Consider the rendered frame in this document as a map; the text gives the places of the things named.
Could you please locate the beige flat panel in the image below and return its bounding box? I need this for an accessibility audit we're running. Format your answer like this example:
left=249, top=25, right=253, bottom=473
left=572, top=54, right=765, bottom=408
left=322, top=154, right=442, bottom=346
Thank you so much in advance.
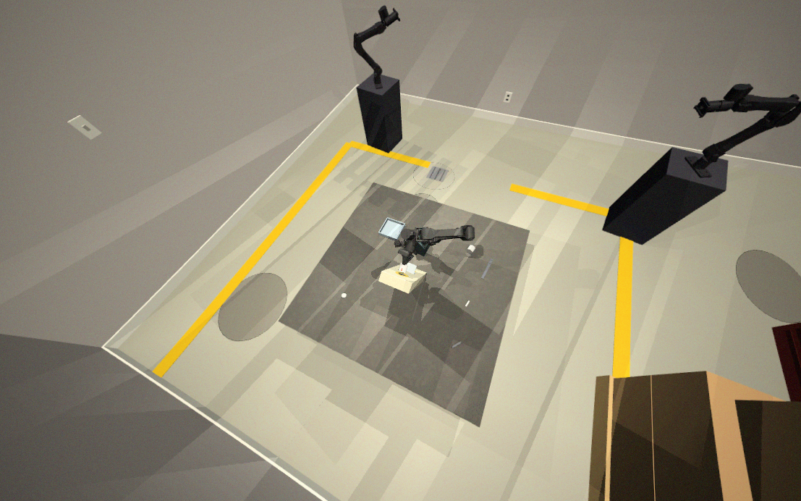
left=379, top=265, right=427, bottom=294

